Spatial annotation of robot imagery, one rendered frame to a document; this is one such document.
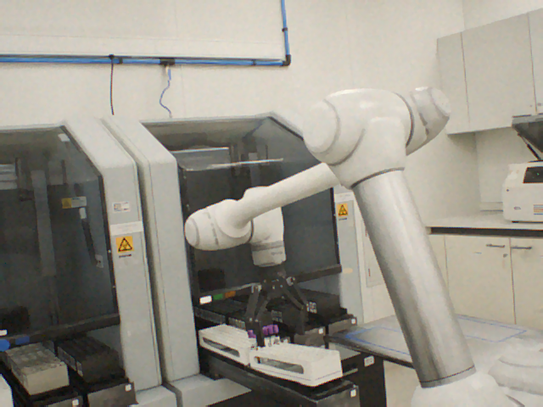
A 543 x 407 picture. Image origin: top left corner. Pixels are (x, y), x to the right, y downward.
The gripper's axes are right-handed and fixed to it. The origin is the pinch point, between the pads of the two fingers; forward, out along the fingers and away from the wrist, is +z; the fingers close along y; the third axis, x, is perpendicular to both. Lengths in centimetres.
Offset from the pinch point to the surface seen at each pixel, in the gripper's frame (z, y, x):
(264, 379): 10.5, -6.4, 1.9
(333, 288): -2, 54, 42
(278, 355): 3.6, -4.7, -4.7
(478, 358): 12, 38, -35
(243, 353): 4.9, -4.8, 13.7
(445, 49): -132, 258, 129
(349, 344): 9.1, 26.3, 3.3
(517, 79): -96, 258, 77
